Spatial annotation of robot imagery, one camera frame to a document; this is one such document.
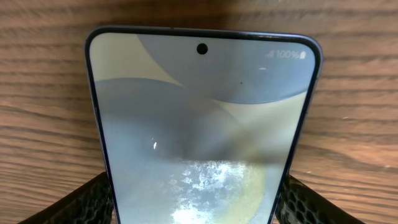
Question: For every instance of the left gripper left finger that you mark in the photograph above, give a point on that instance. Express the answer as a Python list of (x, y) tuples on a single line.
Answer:
[(92, 203)]

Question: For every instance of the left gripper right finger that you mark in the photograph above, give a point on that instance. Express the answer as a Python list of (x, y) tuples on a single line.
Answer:
[(298, 204)]

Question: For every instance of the Samsung Galaxy smartphone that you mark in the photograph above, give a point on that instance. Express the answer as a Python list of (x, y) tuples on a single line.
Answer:
[(199, 126)]

